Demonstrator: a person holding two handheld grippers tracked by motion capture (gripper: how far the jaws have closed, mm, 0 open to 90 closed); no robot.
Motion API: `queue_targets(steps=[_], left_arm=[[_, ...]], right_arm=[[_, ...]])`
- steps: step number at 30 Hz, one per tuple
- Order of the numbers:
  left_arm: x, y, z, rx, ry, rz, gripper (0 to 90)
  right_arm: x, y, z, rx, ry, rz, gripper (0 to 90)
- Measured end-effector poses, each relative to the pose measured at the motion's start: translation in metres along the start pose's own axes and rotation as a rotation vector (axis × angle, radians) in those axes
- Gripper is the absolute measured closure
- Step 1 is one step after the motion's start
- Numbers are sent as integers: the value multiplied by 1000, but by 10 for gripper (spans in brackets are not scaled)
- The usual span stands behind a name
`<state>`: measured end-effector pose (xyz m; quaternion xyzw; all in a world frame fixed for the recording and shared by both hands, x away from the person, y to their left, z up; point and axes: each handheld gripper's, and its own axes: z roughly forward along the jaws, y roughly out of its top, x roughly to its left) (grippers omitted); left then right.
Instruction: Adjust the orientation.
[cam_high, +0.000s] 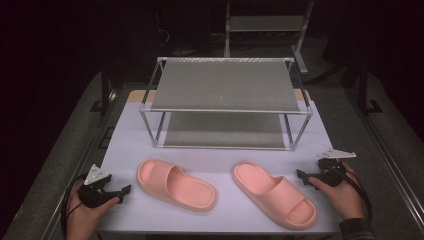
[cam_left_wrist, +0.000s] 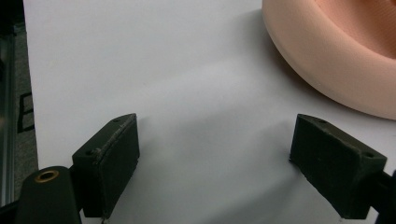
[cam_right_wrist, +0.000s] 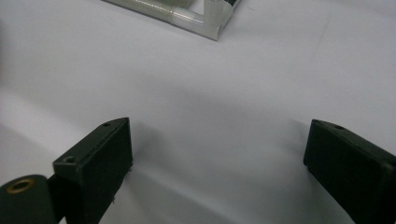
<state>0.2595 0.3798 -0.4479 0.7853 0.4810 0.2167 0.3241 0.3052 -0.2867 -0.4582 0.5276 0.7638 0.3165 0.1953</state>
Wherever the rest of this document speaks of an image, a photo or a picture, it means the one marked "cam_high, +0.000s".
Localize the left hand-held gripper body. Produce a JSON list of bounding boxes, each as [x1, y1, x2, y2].
[[78, 163, 113, 209]]

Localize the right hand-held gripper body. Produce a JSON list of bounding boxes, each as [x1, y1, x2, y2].
[[315, 148, 357, 188]]

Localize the pink slide slipper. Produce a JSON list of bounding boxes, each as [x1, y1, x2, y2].
[[136, 158, 218, 213], [232, 160, 318, 232]]

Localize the metal shoe rack grey shelves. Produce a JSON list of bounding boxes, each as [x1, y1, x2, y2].
[[138, 56, 314, 152]]

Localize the person's left hand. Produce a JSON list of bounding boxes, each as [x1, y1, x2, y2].
[[65, 182, 121, 240]]

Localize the person's right hand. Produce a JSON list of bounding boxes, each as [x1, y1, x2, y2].
[[307, 161, 367, 221]]

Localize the black floor stand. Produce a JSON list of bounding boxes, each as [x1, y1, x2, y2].
[[89, 62, 120, 115], [357, 61, 384, 116]]

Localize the metal frame rail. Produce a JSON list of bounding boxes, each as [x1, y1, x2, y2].
[[39, 94, 118, 240], [344, 88, 424, 231]]

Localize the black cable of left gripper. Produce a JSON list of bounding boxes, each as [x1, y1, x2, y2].
[[60, 173, 88, 240]]

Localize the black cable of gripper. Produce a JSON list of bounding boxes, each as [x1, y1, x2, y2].
[[60, 173, 88, 240], [338, 166, 373, 224]]

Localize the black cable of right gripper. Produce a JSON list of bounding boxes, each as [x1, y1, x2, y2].
[[338, 166, 373, 224]]

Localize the loose cables on floor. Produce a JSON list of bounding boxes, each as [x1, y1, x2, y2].
[[156, 28, 214, 57]]

